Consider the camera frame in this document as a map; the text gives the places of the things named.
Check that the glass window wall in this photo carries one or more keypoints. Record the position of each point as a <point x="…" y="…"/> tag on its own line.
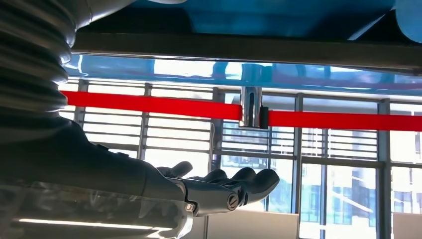
<point x="178" y="132"/>

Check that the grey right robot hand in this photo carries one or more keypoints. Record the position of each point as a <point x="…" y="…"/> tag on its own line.
<point x="82" y="171"/>

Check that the chrome stanchion post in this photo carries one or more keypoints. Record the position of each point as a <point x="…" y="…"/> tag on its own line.
<point x="250" y="109"/>

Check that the red barrier belt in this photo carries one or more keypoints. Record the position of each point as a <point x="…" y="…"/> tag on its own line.
<point x="148" y="105"/>

